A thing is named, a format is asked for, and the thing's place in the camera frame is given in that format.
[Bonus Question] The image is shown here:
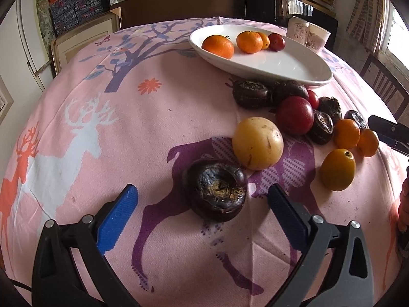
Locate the dark purple mangosteen front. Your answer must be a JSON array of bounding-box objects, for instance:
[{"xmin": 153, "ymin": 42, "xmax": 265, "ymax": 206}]
[{"xmin": 182, "ymin": 159, "xmax": 247, "ymax": 223}]

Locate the yellow round fruit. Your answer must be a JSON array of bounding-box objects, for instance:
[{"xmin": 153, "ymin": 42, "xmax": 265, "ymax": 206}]
[{"xmin": 232, "ymin": 117, "xmax": 283, "ymax": 170}]

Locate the large red plum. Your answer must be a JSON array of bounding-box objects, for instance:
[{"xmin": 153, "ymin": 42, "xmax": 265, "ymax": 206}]
[{"xmin": 276, "ymin": 96, "xmax": 314, "ymax": 135}]

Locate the large orange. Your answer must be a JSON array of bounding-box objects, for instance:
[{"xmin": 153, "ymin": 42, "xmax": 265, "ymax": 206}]
[{"xmin": 236, "ymin": 30, "xmax": 264, "ymax": 54}]

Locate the person's right hand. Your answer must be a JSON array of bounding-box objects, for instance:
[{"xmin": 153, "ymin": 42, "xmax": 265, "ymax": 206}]
[{"xmin": 397, "ymin": 178, "xmax": 409, "ymax": 232}]

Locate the small yellow-orange mandarin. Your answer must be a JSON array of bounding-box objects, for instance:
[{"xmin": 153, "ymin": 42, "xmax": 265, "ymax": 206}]
[{"xmin": 356, "ymin": 128, "xmax": 379, "ymax": 157}]

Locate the dark wooden chair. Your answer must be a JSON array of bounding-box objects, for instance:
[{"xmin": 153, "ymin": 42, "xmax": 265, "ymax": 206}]
[{"xmin": 360, "ymin": 53, "xmax": 408, "ymax": 120}]

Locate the dark water chestnut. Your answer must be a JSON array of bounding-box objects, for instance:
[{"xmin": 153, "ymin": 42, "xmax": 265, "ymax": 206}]
[{"xmin": 344, "ymin": 110, "xmax": 368, "ymax": 130}]

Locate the small orange mandarin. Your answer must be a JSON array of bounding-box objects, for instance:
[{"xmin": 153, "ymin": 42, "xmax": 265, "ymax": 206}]
[{"xmin": 333, "ymin": 118, "xmax": 360, "ymax": 149}]

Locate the greenish yellow mandarin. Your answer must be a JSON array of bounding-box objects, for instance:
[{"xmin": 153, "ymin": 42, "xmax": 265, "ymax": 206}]
[{"xmin": 319, "ymin": 148, "xmax": 356, "ymax": 191}]

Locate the dark chestnut fruit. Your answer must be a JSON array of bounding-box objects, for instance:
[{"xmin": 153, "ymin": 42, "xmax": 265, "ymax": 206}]
[{"xmin": 307, "ymin": 110, "xmax": 334, "ymax": 145}]

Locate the small red cherry tomato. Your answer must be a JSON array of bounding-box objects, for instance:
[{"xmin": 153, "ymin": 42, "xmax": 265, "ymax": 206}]
[{"xmin": 307, "ymin": 89, "xmax": 320, "ymax": 110}]

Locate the patterned curtain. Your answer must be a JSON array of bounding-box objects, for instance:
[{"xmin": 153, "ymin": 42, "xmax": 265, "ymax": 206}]
[{"xmin": 347, "ymin": 0, "xmax": 387, "ymax": 54}]

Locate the dark passion fruit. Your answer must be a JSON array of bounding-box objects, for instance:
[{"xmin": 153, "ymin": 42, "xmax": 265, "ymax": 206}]
[{"xmin": 270, "ymin": 80, "xmax": 309, "ymax": 108}]

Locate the white oval plate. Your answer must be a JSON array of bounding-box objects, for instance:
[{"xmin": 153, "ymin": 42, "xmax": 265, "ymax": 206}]
[{"xmin": 189, "ymin": 24, "xmax": 333, "ymax": 87}]

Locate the white paper cup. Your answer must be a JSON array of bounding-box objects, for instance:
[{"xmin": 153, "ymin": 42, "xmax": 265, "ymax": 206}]
[{"xmin": 305, "ymin": 23, "xmax": 331, "ymax": 54}]

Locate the pink patterned tablecloth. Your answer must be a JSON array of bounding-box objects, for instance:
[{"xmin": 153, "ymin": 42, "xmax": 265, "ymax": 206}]
[{"xmin": 1, "ymin": 17, "xmax": 407, "ymax": 306}]

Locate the dark mangosteen near plate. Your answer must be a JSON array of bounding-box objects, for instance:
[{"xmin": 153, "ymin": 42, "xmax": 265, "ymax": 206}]
[{"xmin": 225, "ymin": 78, "xmax": 271, "ymax": 109}]

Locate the white beverage can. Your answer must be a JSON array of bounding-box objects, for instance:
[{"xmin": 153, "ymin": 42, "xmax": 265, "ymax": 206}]
[{"xmin": 286, "ymin": 16, "xmax": 309, "ymax": 46}]

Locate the small red plum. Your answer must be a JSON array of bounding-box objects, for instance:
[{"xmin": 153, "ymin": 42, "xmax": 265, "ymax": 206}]
[{"xmin": 268, "ymin": 32, "xmax": 286, "ymax": 52}]

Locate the framed picture leaning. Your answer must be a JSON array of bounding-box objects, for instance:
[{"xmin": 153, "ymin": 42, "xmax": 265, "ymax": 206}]
[{"xmin": 51, "ymin": 7, "xmax": 122, "ymax": 75}]

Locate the mandarin with green stem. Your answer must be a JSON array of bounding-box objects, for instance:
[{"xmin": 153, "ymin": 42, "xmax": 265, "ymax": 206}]
[{"xmin": 202, "ymin": 35, "xmax": 234, "ymax": 60}]

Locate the dark brown cabinet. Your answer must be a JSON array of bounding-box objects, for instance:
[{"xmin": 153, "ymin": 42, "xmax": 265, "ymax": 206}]
[{"xmin": 111, "ymin": 0, "xmax": 245, "ymax": 28}]

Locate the blue patterned boxes stack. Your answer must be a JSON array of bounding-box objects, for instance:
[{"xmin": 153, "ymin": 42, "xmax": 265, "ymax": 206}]
[{"xmin": 49, "ymin": 0, "xmax": 105, "ymax": 36}]

